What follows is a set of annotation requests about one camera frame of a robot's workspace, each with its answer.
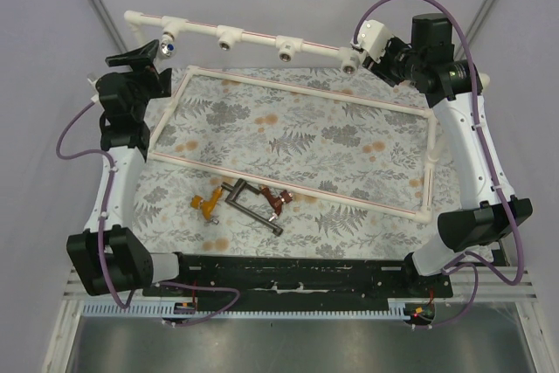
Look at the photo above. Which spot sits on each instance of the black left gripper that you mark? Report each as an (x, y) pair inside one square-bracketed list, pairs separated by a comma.
[(142, 70)]

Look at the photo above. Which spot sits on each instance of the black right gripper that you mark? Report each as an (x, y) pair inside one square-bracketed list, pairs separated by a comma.
[(383, 65)]

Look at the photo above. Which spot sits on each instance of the white water faucet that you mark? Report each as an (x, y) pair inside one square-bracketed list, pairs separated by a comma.
[(167, 47)]

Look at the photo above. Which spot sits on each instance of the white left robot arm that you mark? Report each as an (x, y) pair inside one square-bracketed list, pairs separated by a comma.
[(107, 256)]

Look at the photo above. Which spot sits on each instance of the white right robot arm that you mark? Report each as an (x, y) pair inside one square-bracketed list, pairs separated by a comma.
[(489, 208)]

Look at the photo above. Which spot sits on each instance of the orange water faucet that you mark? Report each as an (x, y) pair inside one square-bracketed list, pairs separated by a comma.
[(206, 207)]

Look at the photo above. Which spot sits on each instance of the brown water faucet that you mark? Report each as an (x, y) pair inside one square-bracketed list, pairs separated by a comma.
[(276, 201)]

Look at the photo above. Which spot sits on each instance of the floral pattern mat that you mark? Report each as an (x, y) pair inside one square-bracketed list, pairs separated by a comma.
[(331, 145)]

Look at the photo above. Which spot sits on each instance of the dark grey metal faucet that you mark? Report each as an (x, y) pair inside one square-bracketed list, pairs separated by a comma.
[(247, 199)]

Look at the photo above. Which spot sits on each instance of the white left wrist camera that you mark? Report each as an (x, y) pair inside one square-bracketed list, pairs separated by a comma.
[(92, 79)]

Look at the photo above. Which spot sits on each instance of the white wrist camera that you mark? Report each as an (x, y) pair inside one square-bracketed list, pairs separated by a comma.
[(92, 79), (373, 38)]

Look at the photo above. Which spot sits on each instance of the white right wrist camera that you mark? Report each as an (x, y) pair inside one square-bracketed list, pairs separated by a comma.
[(373, 38)]

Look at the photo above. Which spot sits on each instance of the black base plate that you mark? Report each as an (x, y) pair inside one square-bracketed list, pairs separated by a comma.
[(301, 285)]

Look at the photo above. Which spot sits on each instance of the white slotted cable duct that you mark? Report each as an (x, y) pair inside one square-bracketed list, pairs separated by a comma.
[(171, 310)]

